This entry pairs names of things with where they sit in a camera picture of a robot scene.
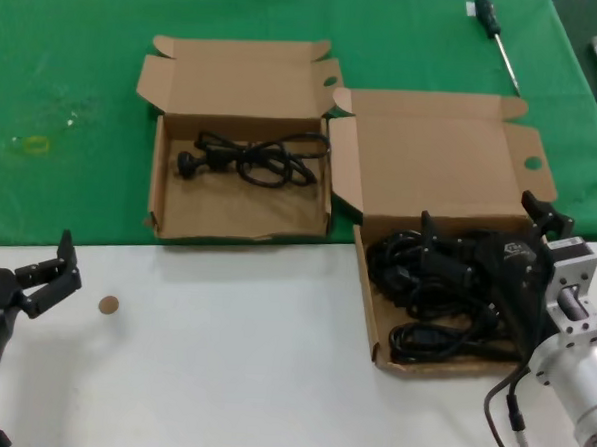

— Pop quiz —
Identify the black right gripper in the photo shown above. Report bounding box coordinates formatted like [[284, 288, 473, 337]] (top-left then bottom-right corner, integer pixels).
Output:
[[414, 184, 577, 362]]

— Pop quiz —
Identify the empty-lid brown cardboard box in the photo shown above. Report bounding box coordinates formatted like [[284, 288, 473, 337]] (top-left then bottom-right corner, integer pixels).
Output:
[[129, 30, 348, 249]]

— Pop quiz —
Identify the yellow rubber band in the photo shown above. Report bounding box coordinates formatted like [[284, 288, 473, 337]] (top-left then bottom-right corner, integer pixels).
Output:
[[22, 136, 53, 157]]

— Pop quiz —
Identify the green tablecloth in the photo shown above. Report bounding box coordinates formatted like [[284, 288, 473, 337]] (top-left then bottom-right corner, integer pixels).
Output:
[[0, 0, 597, 279]]

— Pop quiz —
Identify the brown cardboard box of cables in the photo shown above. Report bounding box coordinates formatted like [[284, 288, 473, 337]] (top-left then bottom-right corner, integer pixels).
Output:
[[314, 84, 561, 383]]

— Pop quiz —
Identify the neatly coiled black power cable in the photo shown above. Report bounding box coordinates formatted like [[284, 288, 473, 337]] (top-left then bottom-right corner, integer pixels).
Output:
[[387, 320, 524, 370]]

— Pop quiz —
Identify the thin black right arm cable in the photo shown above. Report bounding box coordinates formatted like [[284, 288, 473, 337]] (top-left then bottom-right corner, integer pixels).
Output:
[[479, 361, 532, 447]]

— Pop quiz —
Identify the right arm cable, silver connector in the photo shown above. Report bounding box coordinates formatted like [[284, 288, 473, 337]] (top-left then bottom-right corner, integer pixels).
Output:
[[502, 374, 545, 447]]

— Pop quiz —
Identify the green-handled screwdriver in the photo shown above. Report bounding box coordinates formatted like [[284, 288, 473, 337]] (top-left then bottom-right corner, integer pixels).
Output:
[[469, 0, 526, 96]]

